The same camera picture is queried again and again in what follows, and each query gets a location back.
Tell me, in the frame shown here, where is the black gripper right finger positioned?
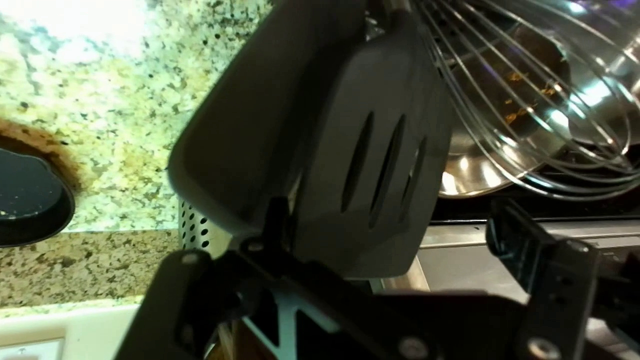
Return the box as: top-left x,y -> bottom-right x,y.
486,197 -> 640,360

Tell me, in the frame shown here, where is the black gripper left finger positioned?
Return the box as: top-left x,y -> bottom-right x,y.
113,196 -> 428,360

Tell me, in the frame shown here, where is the perforated steel utensil holder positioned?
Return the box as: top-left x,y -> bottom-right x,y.
178,200 -> 232,257

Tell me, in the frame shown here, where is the black slotted spatula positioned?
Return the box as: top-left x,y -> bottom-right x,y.
293,25 -> 453,278

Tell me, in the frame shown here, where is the steel frying pan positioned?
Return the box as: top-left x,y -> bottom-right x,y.
436,0 -> 640,200

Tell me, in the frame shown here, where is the small black cast iron skillet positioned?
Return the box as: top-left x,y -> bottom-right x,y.
0,148 -> 75,245

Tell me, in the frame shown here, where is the stack of round cork trivets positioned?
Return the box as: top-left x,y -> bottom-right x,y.
0,117 -> 84,193

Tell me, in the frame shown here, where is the wire whisk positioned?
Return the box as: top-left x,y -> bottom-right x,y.
372,0 -> 640,203

